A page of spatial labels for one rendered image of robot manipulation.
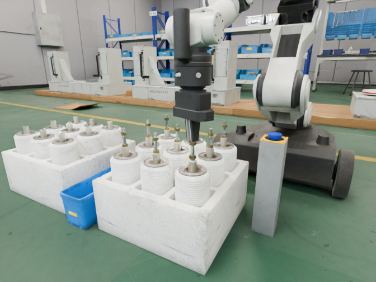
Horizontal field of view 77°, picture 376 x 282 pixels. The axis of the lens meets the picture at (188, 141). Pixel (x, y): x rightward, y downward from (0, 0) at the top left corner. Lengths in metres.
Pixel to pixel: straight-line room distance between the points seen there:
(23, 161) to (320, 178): 1.17
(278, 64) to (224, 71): 1.88
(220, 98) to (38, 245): 2.34
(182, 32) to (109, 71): 3.52
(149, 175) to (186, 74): 0.29
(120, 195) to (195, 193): 0.23
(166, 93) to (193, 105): 2.66
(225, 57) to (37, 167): 2.28
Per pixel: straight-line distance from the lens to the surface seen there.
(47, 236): 0.93
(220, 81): 2.87
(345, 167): 1.07
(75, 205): 0.86
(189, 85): 0.54
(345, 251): 0.89
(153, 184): 0.67
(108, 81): 4.03
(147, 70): 3.55
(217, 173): 0.71
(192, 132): 0.58
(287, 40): 1.12
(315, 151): 1.07
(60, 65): 5.18
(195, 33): 0.54
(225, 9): 0.70
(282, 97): 0.95
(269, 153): 0.72
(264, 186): 0.76
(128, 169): 0.73
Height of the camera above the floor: 0.51
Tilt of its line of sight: 17 degrees down
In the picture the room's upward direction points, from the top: straight up
